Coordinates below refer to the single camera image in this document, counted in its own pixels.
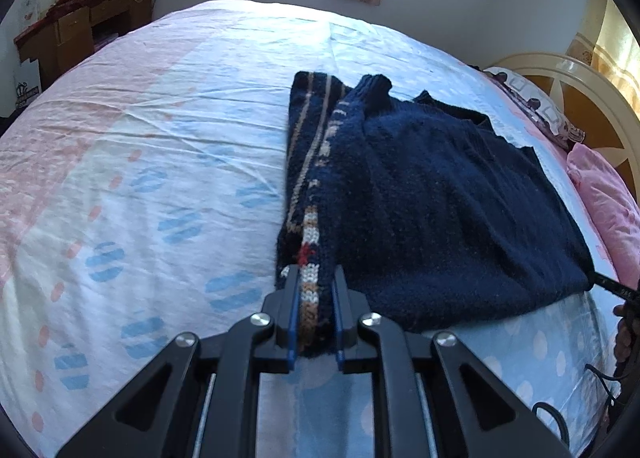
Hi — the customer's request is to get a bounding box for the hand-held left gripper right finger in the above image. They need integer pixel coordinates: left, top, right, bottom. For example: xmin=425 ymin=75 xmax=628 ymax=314
xmin=331 ymin=265 xmax=576 ymax=458

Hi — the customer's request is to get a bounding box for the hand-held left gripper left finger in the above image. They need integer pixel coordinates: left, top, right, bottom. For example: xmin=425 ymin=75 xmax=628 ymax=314
xmin=55 ymin=267 xmax=302 ymax=458

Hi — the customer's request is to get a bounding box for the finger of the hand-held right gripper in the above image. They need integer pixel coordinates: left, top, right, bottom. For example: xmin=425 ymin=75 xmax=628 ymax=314
xmin=590 ymin=272 xmax=640 ymax=306

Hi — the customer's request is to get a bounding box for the navy patterned knit sweater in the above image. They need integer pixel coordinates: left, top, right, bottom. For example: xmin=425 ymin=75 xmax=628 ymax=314
xmin=274 ymin=71 xmax=596 ymax=358

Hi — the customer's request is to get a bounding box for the person's right hand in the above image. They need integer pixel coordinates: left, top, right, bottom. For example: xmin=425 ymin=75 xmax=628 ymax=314
xmin=612 ymin=302 xmax=640 ymax=366

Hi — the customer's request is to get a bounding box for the pink blanket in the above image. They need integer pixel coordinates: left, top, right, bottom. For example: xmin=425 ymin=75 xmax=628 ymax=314
xmin=566 ymin=142 xmax=640 ymax=291

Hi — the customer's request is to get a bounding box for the cream and brown headboard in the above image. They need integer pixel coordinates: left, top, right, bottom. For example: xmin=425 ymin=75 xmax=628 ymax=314
xmin=485 ymin=52 xmax=640 ymax=169

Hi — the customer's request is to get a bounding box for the patterned pillow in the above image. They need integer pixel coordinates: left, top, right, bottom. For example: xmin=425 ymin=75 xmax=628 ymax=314
xmin=484 ymin=67 xmax=586 ymax=151

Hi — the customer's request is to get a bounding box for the bed with patterned sheet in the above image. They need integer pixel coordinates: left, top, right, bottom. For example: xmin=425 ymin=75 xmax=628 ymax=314
xmin=0 ymin=0 xmax=626 ymax=458

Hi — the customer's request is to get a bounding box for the yellow beige curtain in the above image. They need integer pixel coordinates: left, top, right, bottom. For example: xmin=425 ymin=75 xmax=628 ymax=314
xmin=565 ymin=0 xmax=640 ymax=95

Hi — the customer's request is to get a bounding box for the white printed bag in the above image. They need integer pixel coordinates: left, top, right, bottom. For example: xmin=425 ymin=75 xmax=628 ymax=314
xmin=17 ymin=61 xmax=44 ymax=110

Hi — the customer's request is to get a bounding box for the brown wooden desk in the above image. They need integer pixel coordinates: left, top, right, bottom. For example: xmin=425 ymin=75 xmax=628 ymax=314
xmin=13 ymin=0 xmax=153 ymax=90

